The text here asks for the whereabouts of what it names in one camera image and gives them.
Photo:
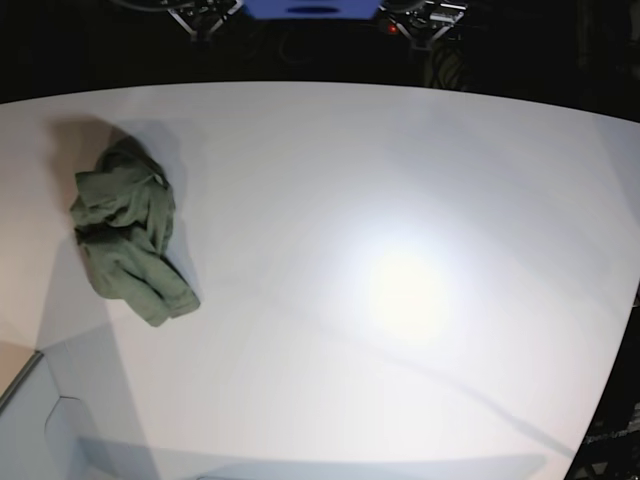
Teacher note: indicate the green t-shirt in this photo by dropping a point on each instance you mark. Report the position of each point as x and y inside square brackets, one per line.
[123, 219]

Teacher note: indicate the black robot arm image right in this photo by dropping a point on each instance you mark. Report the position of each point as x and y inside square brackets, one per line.
[423, 22]

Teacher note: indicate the black robot arm image left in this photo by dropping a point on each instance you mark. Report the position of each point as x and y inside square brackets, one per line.
[200, 19]

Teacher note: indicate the black power strip red light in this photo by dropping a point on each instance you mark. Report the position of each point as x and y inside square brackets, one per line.
[413, 30]

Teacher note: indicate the blue box at top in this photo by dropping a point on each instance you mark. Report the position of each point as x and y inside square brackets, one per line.
[312, 9]

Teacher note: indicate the grey panel at corner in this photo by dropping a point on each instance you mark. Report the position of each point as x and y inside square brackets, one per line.
[37, 439]

